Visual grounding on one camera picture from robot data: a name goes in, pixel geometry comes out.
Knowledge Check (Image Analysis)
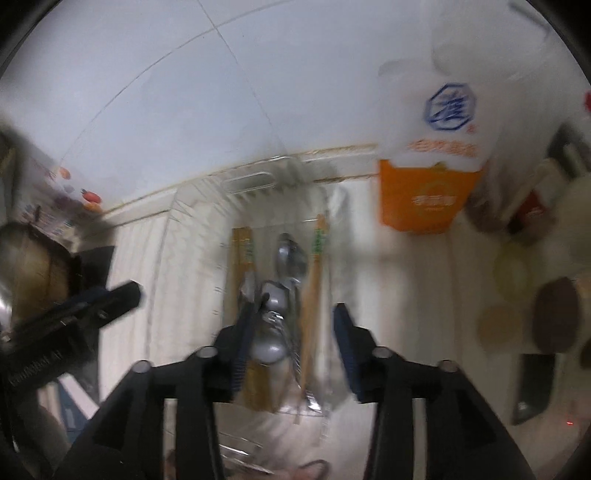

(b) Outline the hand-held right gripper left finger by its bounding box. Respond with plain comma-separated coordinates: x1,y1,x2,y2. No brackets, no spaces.
53,299,258,480

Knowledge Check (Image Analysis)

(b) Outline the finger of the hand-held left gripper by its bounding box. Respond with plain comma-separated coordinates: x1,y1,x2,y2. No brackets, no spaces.
60,281,142,334

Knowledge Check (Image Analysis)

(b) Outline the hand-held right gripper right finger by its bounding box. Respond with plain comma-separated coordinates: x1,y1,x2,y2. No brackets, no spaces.
332,303,536,480

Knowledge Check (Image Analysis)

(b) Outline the stainless steel spoon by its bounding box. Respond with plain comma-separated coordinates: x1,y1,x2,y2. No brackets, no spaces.
257,281,324,411
248,331,286,366
276,233,309,289

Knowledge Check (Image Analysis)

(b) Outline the set of wooden chopsticks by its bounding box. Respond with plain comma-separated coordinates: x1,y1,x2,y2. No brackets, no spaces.
230,213,331,412

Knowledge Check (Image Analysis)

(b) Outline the clear plastic storage container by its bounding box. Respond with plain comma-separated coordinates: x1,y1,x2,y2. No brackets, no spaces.
147,156,354,467

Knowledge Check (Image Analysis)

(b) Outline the black gas stove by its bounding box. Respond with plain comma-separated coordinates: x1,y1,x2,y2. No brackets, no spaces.
69,246,116,289

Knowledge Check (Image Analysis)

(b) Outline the stainless steel pot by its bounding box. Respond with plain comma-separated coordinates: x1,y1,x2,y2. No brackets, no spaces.
0,222,72,333

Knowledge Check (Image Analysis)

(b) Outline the cat print striped tablecloth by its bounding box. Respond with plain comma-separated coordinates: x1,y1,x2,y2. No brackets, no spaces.
37,182,591,480

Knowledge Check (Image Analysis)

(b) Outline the white and orange salt bag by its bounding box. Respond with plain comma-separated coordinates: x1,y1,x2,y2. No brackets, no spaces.
376,60,488,234

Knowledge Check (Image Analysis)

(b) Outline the black smartphone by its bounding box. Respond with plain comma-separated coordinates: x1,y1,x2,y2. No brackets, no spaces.
510,353,555,426

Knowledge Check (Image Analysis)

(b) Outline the brown lid seasoning jar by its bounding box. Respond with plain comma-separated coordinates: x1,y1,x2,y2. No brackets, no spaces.
478,276,583,357

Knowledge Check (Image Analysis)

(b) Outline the clear plastic bag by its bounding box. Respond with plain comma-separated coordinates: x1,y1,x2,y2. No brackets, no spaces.
429,0,591,222

